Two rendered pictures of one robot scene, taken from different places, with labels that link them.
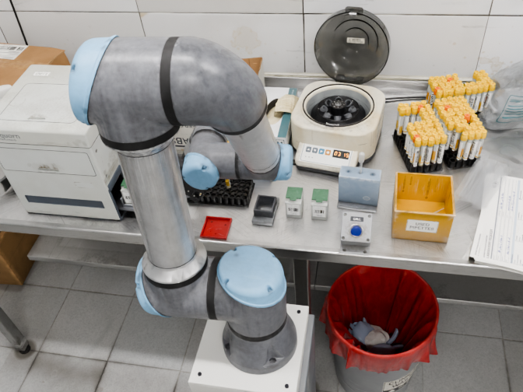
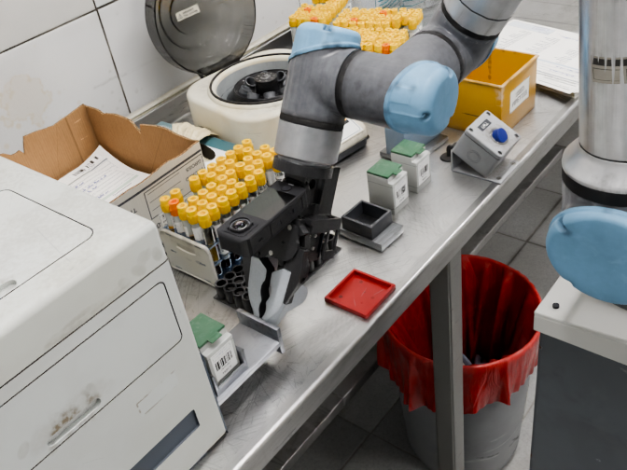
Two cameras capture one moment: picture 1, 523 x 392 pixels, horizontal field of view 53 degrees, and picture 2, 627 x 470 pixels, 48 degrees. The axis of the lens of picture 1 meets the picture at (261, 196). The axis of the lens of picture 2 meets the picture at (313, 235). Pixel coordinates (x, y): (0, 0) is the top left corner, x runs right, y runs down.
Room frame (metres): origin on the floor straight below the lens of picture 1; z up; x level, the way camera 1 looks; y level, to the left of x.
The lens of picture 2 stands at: (0.59, 0.76, 1.51)
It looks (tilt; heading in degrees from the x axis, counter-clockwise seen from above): 37 degrees down; 299
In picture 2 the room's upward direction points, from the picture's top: 10 degrees counter-clockwise
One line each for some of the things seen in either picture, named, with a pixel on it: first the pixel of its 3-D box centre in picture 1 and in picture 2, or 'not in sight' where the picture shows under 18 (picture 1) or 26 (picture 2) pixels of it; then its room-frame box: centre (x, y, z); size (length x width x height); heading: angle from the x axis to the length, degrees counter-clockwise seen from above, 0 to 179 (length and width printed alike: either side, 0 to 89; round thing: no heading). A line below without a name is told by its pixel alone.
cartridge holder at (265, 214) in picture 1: (265, 208); (367, 223); (0.93, -0.01, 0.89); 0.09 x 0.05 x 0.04; 163
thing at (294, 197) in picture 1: (294, 202); (387, 186); (0.92, -0.08, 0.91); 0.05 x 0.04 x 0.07; 165
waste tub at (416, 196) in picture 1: (421, 207); (484, 89); (0.84, -0.38, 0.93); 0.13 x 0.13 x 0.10; 74
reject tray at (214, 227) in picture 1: (215, 227); (359, 293); (0.89, 0.12, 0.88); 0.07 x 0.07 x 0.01; 75
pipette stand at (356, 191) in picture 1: (359, 187); (412, 122); (0.93, -0.25, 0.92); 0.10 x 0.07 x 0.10; 70
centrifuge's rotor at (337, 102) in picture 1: (338, 113); (268, 93); (1.19, -0.24, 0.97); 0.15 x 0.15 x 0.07
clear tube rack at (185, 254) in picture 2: not in sight; (237, 220); (1.11, 0.05, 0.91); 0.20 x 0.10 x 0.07; 75
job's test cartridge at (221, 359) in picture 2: (133, 191); (209, 352); (0.99, 0.33, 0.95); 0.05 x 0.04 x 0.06; 165
